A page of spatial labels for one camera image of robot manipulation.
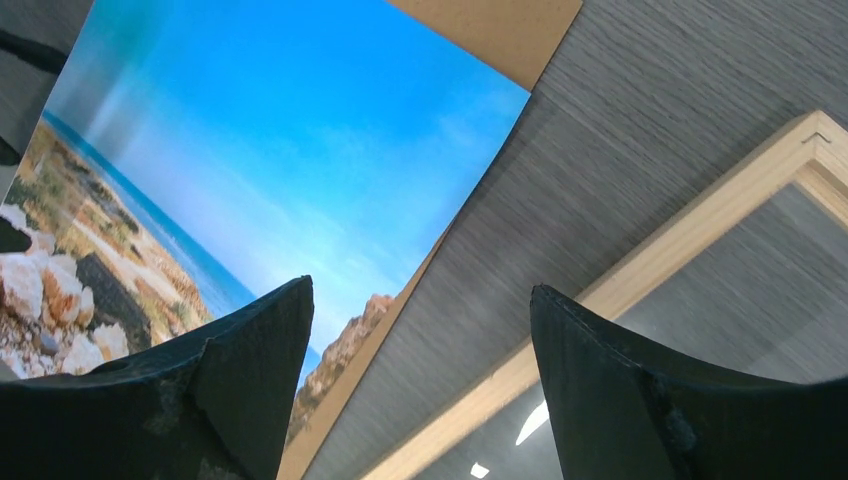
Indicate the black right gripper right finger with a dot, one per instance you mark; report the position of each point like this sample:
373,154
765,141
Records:
623,406

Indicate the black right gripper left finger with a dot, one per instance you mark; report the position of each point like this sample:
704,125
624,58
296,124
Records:
213,403

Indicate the clear acrylic sheet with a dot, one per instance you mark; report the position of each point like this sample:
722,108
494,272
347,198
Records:
768,298

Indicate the landscape photo print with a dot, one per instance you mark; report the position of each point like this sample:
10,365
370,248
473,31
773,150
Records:
193,156

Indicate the light wooden picture frame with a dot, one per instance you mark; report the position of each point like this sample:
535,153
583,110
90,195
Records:
809,151

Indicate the brown cardboard backing board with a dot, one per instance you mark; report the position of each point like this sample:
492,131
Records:
515,38

